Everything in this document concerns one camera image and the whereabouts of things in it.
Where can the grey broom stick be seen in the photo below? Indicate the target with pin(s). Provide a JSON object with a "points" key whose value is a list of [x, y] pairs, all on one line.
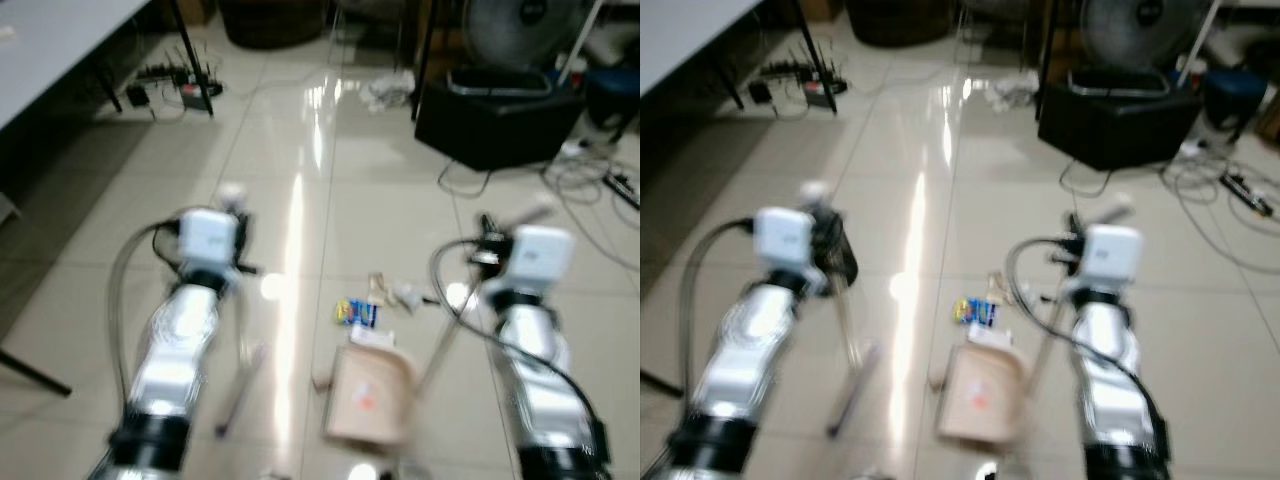
{"points": [[849, 400]]}

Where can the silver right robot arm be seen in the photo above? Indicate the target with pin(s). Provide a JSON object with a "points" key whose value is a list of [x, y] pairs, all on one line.
{"points": [[1100, 360], [535, 360]]}

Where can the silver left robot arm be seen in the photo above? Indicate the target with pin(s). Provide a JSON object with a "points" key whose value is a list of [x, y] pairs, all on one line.
{"points": [[175, 350], [750, 340]]}

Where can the grey floor fan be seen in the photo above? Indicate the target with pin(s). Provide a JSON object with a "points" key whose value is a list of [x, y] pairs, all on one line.
{"points": [[520, 30], [1140, 30]]}

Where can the small beige paper scrap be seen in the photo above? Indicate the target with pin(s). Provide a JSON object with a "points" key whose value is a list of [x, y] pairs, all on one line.
{"points": [[997, 285], [378, 286]]}

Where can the crumpled white paper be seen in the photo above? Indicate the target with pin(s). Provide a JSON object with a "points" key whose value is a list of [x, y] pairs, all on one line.
{"points": [[405, 296]]}

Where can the blue yellow snack wrapper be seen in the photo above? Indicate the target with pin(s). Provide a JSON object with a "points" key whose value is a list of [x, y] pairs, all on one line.
{"points": [[977, 312], [358, 314]]}

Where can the large black box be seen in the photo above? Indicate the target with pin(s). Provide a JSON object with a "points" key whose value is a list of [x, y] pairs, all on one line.
{"points": [[1115, 125], [495, 125]]}

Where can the flat white paper scrap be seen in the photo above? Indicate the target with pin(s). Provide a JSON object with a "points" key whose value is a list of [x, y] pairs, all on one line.
{"points": [[370, 338], [990, 335]]}

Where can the white plug adapter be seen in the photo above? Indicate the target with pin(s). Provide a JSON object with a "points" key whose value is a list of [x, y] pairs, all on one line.
{"points": [[1193, 148], [575, 148]]}

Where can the black power strip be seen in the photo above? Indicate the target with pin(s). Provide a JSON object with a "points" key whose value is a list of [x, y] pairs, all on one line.
{"points": [[622, 190], [1248, 195]]}

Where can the black router with antennas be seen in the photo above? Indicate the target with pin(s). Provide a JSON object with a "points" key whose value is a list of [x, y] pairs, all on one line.
{"points": [[820, 90], [195, 92]]}

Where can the white crumpled plastic bag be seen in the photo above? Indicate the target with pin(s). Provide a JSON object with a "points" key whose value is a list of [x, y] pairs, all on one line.
{"points": [[390, 92], [1012, 92]]}

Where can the small black power adapter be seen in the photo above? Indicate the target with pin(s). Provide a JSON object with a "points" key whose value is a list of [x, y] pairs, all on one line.
{"points": [[138, 96], [761, 93]]}

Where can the dark blue stool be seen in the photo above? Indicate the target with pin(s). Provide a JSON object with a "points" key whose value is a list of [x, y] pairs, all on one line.
{"points": [[612, 90], [1232, 95]]}

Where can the black furniture leg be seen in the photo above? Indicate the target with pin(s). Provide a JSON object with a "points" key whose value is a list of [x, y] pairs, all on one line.
{"points": [[35, 375], [660, 380]]}

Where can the dark round basket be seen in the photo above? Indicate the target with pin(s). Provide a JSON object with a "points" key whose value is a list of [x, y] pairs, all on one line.
{"points": [[900, 20], [270, 22]]}

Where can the white leaning pole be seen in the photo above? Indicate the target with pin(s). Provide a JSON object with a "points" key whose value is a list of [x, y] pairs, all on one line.
{"points": [[1197, 40], [580, 40]]}

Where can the grey table with black legs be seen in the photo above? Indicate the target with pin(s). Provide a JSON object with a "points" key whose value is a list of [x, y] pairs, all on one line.
{"points": [[680, 35], [50, 50]]}

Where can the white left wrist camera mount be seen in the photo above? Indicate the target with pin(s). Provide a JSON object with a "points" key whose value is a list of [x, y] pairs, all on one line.
{"points": [[210, 240], [783, 238]]}

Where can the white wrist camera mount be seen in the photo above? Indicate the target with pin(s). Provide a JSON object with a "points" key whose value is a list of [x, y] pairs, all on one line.
{"points": [[210, 240], [1112, 255], [545, 255], [783, 238]]}

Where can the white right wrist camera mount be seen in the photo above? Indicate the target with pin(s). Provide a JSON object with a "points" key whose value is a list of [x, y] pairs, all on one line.
{"points": [[545, 255], [1112, 255]]}

